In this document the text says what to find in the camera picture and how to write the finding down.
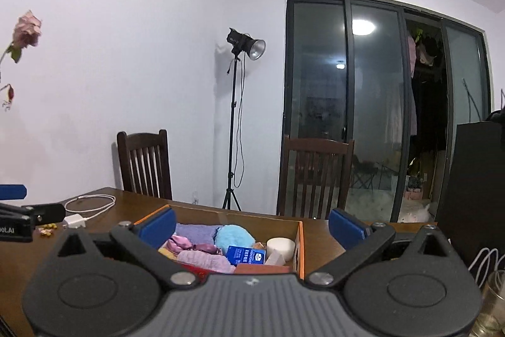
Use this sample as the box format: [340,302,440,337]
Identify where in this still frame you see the dark wooden chair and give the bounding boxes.
[276,135,354,220]
[116,129,173,200]

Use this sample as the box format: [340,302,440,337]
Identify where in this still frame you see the yellow sponge in box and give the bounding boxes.
[158,247,177,261]

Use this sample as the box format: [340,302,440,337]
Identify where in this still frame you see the clear glass cup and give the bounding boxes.
[470,270,504,336]

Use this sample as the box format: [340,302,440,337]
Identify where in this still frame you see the black sliding glass door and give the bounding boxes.
[282,0,490,222]

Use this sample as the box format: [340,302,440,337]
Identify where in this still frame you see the black cloth on monitor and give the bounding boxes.
[485,109,505,125]

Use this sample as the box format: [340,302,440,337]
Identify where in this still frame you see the blue tissue pack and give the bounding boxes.
[226,245,266,266]

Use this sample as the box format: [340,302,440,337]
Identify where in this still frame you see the white tape roll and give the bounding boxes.
[266,237,295,262]

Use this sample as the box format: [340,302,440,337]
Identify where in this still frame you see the white coiled charger cable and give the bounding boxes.
[63,193,118,222]

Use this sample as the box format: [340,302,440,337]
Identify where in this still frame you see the black monitor back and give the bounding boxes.
[437,121,505,264]

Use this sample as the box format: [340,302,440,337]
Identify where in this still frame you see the small yellow dried petals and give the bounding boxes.
[38,223,58,237]

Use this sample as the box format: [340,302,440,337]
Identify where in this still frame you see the black studio light on stand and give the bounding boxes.
[223,27,266,211]

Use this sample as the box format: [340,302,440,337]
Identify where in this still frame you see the white power adapter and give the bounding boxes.
[62,214,86,229]

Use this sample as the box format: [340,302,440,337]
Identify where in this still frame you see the white foam block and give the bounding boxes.
[264,250,286,266]

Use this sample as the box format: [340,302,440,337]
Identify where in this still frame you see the lavender knitted soft roll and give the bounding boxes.
[175,223,222,244]

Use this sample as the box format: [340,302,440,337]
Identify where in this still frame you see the pink satin cloth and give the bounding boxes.
[165,234,223,255]

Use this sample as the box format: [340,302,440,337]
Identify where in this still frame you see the dark wooden chair left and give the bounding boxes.
[116,129,173,200]

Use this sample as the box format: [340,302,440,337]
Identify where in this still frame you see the dark wooden chair centre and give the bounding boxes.
[276,135,354,220]

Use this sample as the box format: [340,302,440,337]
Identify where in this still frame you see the dried pink rose bouquet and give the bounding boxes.
[1,10,42,111]

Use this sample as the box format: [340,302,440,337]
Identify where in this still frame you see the light blue fluffy ball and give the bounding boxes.
[214,225,256,254]

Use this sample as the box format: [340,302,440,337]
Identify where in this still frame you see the red cardboard fruit box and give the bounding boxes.
[134,205,305,277]

